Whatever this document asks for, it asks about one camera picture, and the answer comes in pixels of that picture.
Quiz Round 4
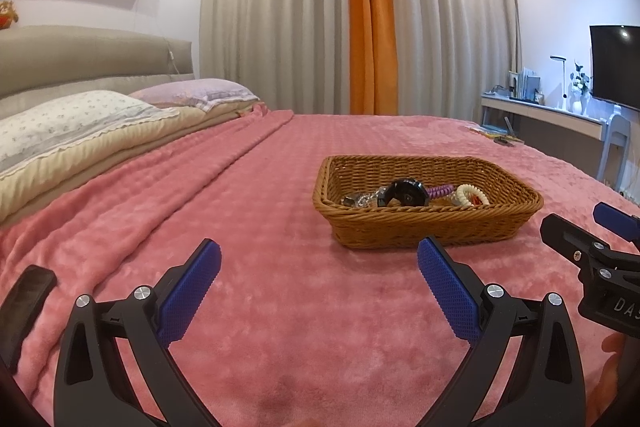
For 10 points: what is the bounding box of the grey curtain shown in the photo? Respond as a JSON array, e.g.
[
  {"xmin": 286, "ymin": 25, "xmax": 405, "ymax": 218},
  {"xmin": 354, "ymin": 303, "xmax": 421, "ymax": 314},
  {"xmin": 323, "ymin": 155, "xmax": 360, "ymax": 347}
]
[
  {"xmin": 387, "ymin": 0, "xmax": 523, "ymax": 124},
  {"xmin": 198, "ymin": 0, "xmax": 353, "ymax": 115}
]

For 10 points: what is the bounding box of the pink pillow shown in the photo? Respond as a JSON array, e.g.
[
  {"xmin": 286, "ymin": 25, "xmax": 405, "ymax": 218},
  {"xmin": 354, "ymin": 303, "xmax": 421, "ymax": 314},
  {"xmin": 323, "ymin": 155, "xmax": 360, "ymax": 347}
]
[{"xmin": 127, "ymin": 78, "xmax": 261, "ymax": 112}]

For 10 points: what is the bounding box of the orange curtain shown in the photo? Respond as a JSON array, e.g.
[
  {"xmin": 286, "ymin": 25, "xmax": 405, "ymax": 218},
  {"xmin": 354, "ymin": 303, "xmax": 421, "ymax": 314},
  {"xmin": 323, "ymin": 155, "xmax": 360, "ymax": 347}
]
[{"xmin": 341, "ymin": 0, "xmax": 398, "ymax": 118}]

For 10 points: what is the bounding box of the yellow packet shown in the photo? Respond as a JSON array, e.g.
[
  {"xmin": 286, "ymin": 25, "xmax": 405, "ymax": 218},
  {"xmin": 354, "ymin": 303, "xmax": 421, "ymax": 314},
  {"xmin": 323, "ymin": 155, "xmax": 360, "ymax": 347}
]
[{"xmin": 467, "ymin": 123, "xmax": 507, "ymax": 140}]

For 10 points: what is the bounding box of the black television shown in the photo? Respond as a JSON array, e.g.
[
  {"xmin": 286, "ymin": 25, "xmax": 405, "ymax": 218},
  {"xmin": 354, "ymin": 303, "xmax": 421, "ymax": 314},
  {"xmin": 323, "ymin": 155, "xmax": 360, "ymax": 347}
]
[{"xmin": 589, "ymin": 24, "xmax": 640, "ymax": 112}]

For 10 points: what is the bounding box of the black round hair accessory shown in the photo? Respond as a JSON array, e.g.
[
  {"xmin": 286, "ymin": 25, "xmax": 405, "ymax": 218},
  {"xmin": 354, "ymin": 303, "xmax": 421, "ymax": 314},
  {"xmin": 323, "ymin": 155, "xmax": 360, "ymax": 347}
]
[{"xmin": 377, "ymin": 178, "xmax": 431, "ymax": 208}]

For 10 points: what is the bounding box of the white desk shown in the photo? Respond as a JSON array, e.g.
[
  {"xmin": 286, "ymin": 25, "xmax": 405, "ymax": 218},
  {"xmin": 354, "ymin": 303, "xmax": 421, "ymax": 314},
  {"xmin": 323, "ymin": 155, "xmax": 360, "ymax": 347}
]
[{"xmin": 481, "ymin": 89, "xmax": 608, "ymax": 180}]

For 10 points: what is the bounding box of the silver metal hair clip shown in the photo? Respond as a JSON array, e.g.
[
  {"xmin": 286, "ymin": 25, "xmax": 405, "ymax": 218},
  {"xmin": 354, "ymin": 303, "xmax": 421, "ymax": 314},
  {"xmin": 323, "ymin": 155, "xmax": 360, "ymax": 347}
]
[{"xmin": 341, "ymin": 189, "xmax": 386, "ymax": 209}]

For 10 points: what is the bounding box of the white chair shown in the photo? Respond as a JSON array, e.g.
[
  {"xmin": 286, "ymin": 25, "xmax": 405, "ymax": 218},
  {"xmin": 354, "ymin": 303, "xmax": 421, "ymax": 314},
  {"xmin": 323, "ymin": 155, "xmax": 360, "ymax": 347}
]
[{"xmin": 597, "ymin": 113, "xmax": 632, "ymax": 188}]

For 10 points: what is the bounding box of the row of books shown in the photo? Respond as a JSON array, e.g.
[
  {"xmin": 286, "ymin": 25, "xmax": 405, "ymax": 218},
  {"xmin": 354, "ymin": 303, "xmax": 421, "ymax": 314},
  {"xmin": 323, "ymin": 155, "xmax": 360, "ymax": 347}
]
[{"xmin": 507, "ymin": 67, "xmax": 545, "ymax": 102}]

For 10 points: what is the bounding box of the orange plush toy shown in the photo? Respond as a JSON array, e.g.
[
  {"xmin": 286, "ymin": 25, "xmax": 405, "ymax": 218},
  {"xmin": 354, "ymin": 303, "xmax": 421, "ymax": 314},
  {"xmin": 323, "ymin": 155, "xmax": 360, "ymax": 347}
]
[{"xmin": 0, "ymin": 0, "xmax": 20, "ymax": 30}]

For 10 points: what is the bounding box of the beige padded headboard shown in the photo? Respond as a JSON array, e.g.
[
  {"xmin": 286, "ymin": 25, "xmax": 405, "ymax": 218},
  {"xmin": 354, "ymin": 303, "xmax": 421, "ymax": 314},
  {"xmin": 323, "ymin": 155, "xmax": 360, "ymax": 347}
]
[{"xmin": 0, "ymin": 25, "xmax": 195, "ymax": 118}]

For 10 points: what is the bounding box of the brown wicker basket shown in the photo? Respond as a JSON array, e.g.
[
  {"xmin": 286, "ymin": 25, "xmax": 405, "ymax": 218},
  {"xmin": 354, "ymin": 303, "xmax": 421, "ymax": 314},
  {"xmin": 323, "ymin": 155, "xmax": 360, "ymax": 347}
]
[{"xmin": 313, "ymin": 155, "xmax": 544, "ymax": 250}]

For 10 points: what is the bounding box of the beige quilt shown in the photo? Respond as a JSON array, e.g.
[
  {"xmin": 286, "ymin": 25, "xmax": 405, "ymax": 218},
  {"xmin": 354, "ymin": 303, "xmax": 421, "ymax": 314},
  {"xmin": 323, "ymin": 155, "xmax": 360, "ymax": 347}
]
[{"xmin": 0, "ymin": 99, "xmax": 271, "ymax": 225}]

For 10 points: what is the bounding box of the white floral pillow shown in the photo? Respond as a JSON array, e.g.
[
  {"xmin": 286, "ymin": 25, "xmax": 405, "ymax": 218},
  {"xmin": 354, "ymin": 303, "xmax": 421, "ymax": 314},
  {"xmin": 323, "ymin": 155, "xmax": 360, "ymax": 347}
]
[{"xmin": 0, "ymin": 90, "xmax": 180, "ymax": 178}]

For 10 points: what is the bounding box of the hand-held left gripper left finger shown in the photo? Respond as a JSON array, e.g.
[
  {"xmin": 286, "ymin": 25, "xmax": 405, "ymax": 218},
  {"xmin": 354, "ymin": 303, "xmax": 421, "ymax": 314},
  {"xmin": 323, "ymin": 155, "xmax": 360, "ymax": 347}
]
[{"xmin": 52, "ymin": 238, "xmax": 223, "ymax": 427}]

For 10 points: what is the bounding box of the pink fleece blanket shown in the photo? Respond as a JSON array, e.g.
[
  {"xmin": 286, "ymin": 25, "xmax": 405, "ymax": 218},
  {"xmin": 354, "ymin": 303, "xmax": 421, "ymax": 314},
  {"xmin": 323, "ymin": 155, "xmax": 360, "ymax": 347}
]
[{"xmin": 0, "ymin": 109, "xmax": 640, "ymax": 427}]

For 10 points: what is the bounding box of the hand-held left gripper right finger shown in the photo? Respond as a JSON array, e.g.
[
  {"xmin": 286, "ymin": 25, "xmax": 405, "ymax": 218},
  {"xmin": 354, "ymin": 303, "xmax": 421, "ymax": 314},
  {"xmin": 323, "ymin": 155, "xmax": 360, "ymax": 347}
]
[{"xmin": 417, "ymin": 236, "xmax": 587, "ymax": 427}]

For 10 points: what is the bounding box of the white vase with flowers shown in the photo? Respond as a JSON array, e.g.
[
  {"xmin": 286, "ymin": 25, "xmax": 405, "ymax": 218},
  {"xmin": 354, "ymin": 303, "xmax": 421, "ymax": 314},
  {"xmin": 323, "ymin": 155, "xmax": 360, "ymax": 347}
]
[{"xmin": 569, "ymin": 62, "xmax": 592, "ymax": 114}]

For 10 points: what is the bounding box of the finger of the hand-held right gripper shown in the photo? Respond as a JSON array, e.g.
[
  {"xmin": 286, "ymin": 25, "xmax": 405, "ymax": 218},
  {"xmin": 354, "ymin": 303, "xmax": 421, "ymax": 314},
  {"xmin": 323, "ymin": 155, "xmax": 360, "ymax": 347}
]
[
  {"xmin": 593, "ymin": 202, "xmax": 640, "ymax": 244},
  {"xmin": 541, "ymin": 214, "xmax": 640, "ymax": 279}
]

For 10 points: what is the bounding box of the person's right hand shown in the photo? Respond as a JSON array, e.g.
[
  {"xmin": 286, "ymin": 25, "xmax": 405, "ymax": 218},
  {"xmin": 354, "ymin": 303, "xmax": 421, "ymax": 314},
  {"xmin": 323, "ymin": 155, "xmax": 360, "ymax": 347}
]
[{"xmin": 597, "ymin": 332, "xmax": 632, "ymax": 413}]

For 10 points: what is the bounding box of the cream spiral hair tie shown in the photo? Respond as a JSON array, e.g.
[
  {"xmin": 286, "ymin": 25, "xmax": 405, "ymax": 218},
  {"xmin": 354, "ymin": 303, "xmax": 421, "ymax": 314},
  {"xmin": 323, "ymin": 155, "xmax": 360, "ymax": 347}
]
[{"xmin": 452, "ymin": 183, "xmax": 489, "ymax": 208}]

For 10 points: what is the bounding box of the white desk lamp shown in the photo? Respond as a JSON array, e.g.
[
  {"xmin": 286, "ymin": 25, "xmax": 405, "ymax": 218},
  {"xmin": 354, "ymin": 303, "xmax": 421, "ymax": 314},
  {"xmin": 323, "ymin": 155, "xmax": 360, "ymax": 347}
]
[{"xmin": 550, "ymin": 55, "xmax": 571, "ymax": 100}]

